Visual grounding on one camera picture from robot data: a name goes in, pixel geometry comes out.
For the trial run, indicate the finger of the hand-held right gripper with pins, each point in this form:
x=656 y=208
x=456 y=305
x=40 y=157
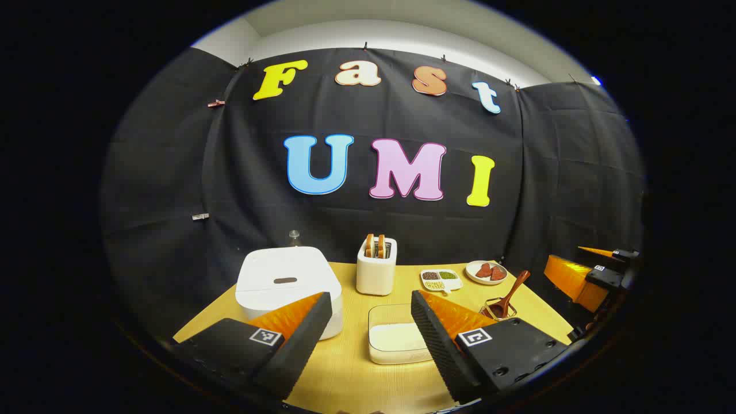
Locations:
x=569 y=279
x=598 y=252

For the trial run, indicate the small glass bottle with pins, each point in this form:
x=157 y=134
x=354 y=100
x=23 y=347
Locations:
x=294 y=237

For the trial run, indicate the pink clothes peg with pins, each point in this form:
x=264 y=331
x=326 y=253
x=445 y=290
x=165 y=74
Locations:
x=216 y=103

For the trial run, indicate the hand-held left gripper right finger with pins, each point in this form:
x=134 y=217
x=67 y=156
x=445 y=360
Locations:
x=437 y=351

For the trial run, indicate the white round plate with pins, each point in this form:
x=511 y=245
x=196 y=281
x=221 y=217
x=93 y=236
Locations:
x=472 y=276

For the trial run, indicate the white divided bean dish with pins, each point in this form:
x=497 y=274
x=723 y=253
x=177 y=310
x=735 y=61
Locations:
x=441 y=284

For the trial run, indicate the white toaster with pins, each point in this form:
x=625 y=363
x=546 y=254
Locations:
x=375 y=279

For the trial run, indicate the brown wooden spoon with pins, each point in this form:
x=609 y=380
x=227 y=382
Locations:
x=509 y=299

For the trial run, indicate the red meat slice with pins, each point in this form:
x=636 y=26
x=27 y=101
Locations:
x=484 y=271
x=498 y=273

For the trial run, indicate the white rice cooker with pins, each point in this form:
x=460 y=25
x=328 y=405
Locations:
x=282 y=270

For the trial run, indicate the toast bread slice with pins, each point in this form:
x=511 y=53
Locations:
x=369 y=246
x=381 y=246

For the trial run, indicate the clear container of white rice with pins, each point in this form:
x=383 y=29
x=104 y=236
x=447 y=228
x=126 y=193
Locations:
x=397 y=342

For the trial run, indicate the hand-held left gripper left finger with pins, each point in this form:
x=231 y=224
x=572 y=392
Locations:
x=299 y=345

